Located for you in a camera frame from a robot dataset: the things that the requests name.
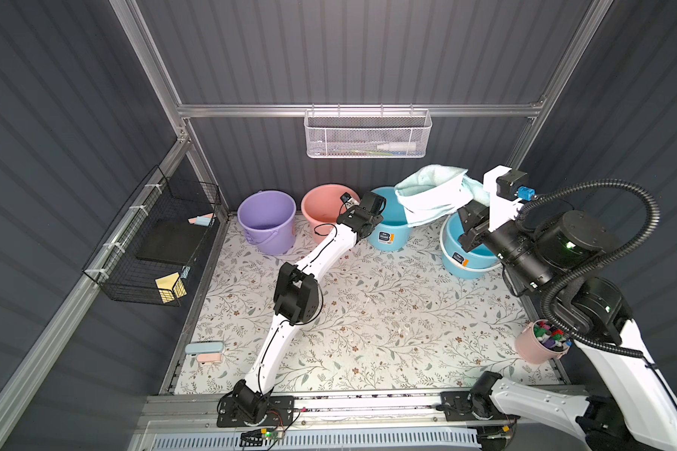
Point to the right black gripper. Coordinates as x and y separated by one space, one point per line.
475 226

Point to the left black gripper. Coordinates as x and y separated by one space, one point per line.
364 211

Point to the teal plastic bucket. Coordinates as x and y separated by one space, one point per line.
393 233
459 262

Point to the mint green microfiber cloth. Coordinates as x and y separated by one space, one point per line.
435 191

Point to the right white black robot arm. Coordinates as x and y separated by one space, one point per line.
561 260

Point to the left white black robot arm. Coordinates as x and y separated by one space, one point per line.
298 300

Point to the pink plastic bucket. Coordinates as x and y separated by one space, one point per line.
321 207

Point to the purple plastic bucket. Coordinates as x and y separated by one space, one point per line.
267 219

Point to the white bottle in basket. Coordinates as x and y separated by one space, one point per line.
397 147

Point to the floral patterned table mat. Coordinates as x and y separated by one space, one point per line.
392 320

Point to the pink cup of markers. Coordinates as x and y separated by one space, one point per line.
541 341

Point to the black notebook in basket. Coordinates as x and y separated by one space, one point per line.
171 242

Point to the yellow sticky note pad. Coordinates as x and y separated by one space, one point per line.
170 288

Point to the white wire mesh basket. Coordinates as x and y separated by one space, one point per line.
355 134

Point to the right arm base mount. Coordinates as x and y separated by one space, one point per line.
457 406

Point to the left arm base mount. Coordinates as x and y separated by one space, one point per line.
265 412

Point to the black wire wall basket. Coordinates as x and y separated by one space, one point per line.
114 266

